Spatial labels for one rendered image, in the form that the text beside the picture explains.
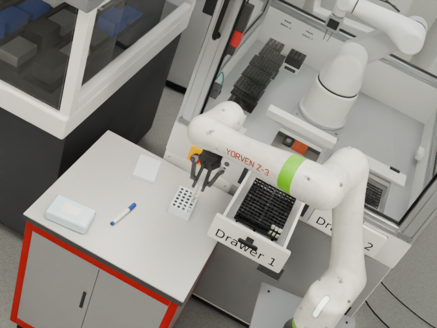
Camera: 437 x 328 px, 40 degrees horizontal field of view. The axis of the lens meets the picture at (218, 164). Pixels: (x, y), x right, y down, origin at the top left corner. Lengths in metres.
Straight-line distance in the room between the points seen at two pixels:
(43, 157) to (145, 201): 0.52
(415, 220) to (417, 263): 1.58
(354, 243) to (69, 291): 1.05
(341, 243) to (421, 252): 2.06
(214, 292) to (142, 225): 0.80
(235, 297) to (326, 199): 1.26
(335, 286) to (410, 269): 1.91
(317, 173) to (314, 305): 0.43
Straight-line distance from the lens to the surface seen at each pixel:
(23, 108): 2.41
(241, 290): 2.83
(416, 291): 3.75
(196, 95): 2.29
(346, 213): 1.91
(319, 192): 1.70
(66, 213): 2.13
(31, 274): 2.40
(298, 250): 2.55
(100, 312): 2.33
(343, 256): 1.99
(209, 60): 2.20
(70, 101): 2.28
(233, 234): 2.13
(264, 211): 2.25
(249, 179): 2.42
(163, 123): 3.90
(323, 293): 1.93
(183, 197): 2.32
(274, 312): 2.14
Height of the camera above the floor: 2.39
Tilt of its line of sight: 39 degrees down
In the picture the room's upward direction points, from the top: 24 degrees clockwise
